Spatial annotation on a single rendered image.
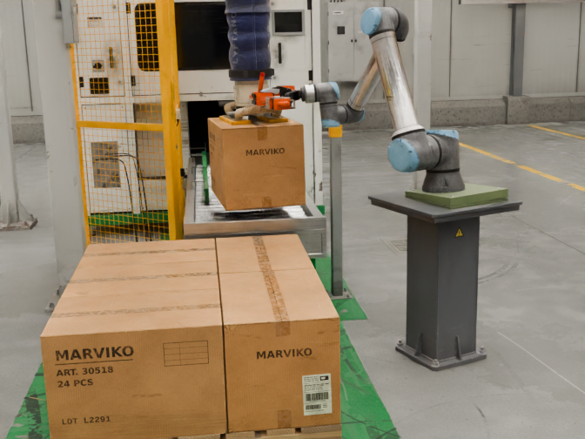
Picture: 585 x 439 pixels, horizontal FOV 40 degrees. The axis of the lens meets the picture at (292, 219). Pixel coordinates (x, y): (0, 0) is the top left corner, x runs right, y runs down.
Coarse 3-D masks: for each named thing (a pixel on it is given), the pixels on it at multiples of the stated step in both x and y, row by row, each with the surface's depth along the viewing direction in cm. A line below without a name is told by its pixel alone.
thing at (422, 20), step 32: (416, 0) 657; (0, 32) 626; (416, 32) 662; (0, 64) 625; (416, 64) 667; (0, 96) 630; (416, 96) 671; (0, 128) 636; (0, 160) 641; (0, 192) 647
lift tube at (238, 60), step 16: (240, 16) 390; (256, 16) 391; (240, 32) 393; (256, 32) 393; (240, 48) 394; (256, 48) 394; (240, 64) 395; (256, 64) 395; (240, 80) 397; (256, 80) 396
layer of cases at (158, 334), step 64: (128, 256) 353; (192, 256) 350; (256, 256) 348; (64, 320) 274; (128, 320) 272; (192, 320) 271; (256, 320) 269; (320, 320) 270; (64, 384) 264; (128, 384) 267; (192, 384) 269; (256, 384) 272; (320, 384) 275
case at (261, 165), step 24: (216, 120) 417; (288, 120) 405; (216, 144) 403; (240, 144) 380; (264, 144) 382; (288, 144) 385; (216, 168) 411; (240, 168) 382; (264, 168) 385; (288, 168) 387; (216, 192) 420; (240, 192) 385; (264, 192) 387; (288, 192) 390
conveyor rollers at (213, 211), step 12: (204, 204) 460; (216, 204) 461; (204, 216) 426; (216, 216) 426; (228, 216) 427; (240, 216) 427; (252, 216) 428; (264, 216) 428; (276, 216) 422; (288, 216) 422; (300, 216) 422
